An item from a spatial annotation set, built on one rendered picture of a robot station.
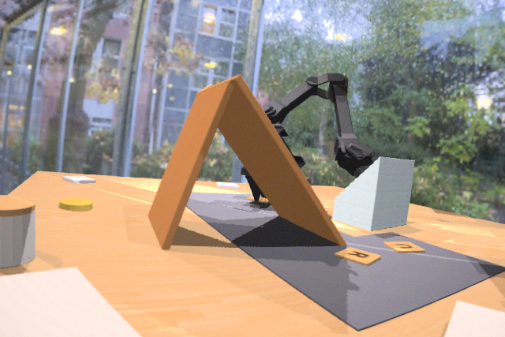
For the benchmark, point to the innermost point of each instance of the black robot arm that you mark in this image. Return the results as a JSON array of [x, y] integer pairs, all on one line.
[[350, 154]]

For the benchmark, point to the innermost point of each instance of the grey cylindrical container with wooden lid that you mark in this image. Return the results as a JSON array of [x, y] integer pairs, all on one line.
[[17, 230]]

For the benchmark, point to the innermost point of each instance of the yellow flat disc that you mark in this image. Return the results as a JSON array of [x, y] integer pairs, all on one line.
[[75, 204]]

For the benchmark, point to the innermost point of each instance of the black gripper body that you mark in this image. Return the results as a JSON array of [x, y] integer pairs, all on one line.
[[244, 171]]

